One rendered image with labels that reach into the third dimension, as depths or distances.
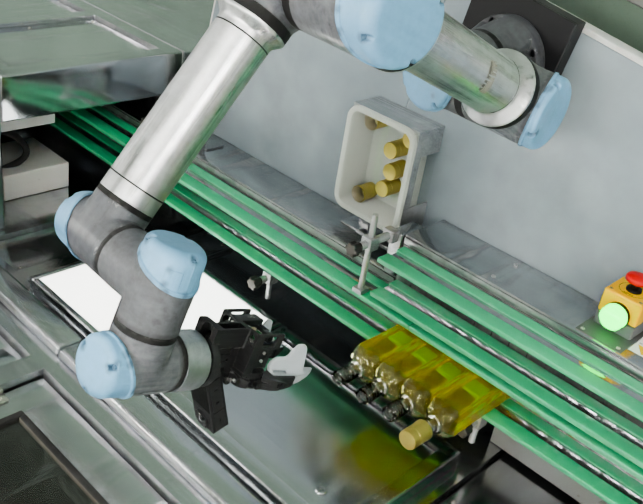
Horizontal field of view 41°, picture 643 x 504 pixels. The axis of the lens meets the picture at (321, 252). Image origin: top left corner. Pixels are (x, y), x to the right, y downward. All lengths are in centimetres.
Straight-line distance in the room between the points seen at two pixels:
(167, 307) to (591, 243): 86
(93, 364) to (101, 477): 56
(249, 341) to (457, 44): 45
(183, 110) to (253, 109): 105
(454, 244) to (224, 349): 67
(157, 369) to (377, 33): 44
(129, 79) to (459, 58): 121
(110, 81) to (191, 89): 112
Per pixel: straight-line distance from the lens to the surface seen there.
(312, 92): 191
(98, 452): 155
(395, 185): 174
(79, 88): 210
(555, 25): 150
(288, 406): 161
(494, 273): 158
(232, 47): 103
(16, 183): 226
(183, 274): 93
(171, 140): 102
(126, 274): 96
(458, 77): 113
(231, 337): 108
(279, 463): 149
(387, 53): 96
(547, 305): 153
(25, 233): 215
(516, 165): 161
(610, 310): 148
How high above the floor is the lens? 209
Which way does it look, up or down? 42 degrees down
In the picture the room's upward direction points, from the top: 111 degrees counter-clockwise
